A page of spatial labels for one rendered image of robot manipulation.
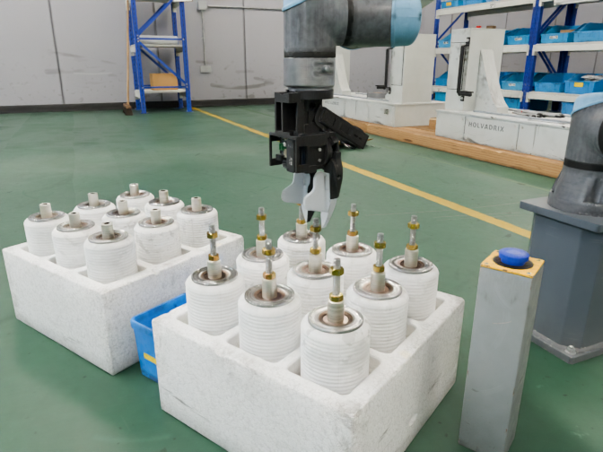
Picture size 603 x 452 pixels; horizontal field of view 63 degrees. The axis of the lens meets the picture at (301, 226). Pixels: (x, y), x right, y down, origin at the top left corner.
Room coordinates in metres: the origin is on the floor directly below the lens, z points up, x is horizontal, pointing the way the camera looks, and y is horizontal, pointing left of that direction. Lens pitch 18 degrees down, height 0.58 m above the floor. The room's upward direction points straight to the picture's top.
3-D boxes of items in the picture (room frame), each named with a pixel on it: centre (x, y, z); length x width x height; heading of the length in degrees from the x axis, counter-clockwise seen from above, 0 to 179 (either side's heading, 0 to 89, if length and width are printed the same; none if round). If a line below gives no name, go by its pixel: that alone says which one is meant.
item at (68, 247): (0.99, 0.48, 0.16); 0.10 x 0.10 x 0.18
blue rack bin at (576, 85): (5.60, -3.22, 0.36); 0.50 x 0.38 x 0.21; 114
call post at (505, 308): (0.64, -0.30, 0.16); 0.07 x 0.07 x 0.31; 53
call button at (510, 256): (0.64, -0.30, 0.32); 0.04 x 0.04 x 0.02
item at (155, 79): (6.48, 1.75, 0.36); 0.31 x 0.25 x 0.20; 114
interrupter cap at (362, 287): (0.68, -0.12, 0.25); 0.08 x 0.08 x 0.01
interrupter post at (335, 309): (0.59, -0.05, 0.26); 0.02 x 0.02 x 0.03
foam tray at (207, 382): (0.76, -0.02, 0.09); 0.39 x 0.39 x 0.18; 53
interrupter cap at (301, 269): (0.76, -0.02, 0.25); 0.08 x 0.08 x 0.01
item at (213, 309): (0.73, 0.14, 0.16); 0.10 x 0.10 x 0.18
